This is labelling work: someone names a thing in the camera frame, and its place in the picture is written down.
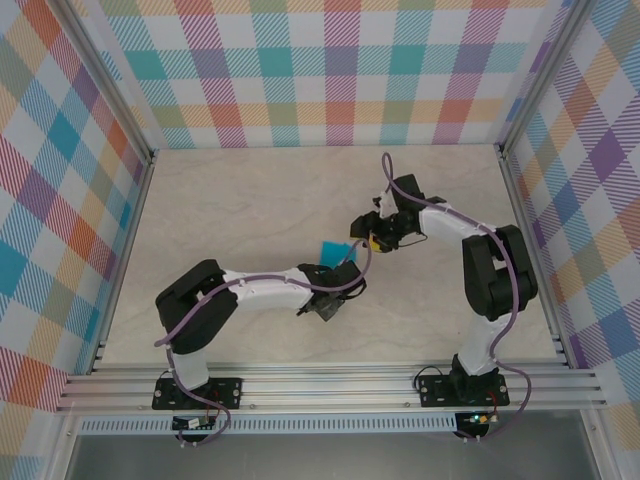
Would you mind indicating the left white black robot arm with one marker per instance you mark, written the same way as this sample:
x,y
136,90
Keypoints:
x,y
260,295

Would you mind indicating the aluminium mounting rail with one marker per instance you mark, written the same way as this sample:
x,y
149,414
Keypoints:
x,y
330,387

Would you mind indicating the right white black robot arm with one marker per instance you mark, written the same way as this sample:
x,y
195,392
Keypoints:
x,y
500,280

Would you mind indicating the aluminium side rail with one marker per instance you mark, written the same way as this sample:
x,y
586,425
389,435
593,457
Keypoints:
x,y
532,250
122,260

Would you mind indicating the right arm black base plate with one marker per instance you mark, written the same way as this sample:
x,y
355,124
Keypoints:
x,y
432,390

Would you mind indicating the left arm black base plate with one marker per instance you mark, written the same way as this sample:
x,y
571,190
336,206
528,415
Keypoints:
x,y
227,392

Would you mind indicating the aluminium frame post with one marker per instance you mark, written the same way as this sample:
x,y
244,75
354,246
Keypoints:
x,y
107,82
540,80

